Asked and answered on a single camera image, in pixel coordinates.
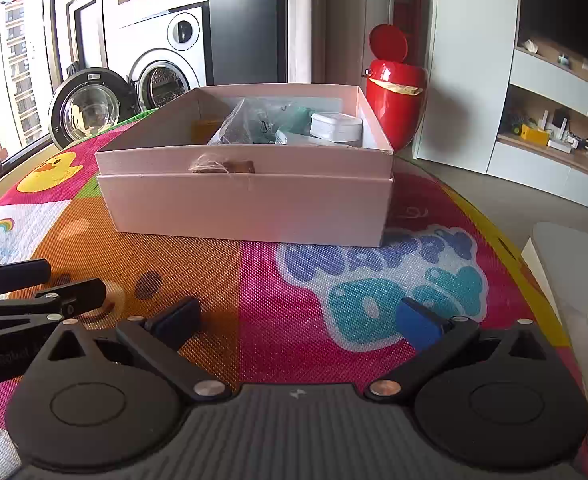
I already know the teal toy brick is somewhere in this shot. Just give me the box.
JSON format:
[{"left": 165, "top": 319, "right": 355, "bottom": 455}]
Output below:
[{"left": 286, "top": 107, "right": 315, "bottom": 134}]

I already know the white wall cabinet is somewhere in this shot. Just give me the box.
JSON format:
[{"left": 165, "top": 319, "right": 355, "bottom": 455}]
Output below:
[{"left": 413, "top": 0, "right": 588, "bottom": 213}]

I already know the red lidded trash can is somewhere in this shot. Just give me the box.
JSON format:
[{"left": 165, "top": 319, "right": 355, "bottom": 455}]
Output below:
[{"left": 364, "top": 23, "right": 430, "bottom": 152}]

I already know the colourful cartoon play mat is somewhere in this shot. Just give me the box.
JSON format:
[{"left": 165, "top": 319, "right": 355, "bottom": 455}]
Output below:
[{"left": 0, "top": 107, "right": 588, "bottom": 480}]

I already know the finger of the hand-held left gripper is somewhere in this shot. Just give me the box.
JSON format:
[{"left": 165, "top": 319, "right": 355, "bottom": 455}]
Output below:
[
  {"left": 0, "top": 278, "right": 108, "bottom": 334},
  {"left": 0, "top": 258, "right": 53, "bottom": 297}
]

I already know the pink cardboard box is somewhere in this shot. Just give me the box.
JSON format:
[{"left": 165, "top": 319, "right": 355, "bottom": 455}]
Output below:
[{"left": 94, "top": 84, "right": 395, "bottom": 248}]

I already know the white router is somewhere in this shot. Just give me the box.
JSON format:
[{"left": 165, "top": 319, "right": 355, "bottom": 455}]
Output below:
[{"left": 538, "top": 110, "right": 580, "bottom": 155}]

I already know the clear plastic bag with bottle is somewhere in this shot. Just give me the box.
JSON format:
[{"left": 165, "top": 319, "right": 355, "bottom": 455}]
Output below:
[{"left": 208, "top": 98, "right": 295, "bottom": 145}]

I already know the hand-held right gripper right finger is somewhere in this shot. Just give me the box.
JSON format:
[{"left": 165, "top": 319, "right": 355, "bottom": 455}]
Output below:
[{"left": 364, "top": 297, "right": 547, "bottom": 402}]

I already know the white washing machine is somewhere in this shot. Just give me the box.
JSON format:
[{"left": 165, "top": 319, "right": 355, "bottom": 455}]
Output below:
[{"left": 48, "top": 49, "right": 211, "bottom": 152}]

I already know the yellow bottle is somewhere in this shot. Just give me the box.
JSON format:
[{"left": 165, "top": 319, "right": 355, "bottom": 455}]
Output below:
[{"left": 191, "top": 119, "right": 225, "bottom": 144}]

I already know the white plug adapter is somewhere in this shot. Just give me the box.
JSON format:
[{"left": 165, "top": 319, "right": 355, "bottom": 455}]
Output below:
[{"left": 275, "top": 129, "right": 325, "bottom": 146}]

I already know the yellow box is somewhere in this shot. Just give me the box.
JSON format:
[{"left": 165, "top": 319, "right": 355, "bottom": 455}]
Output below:
[{"left": 520, "top": 124, "right": 550, "bottom": 148}]

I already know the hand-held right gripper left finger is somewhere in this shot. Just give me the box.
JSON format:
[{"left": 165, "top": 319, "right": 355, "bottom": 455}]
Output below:
[{"left": 48, "top": 295, "right": 231, "bottom": 402}]

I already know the white plastic case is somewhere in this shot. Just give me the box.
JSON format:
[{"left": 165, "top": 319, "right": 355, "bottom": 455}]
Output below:
[{"left": 309, "top": 112, "right": 364, "bottom": 144}]

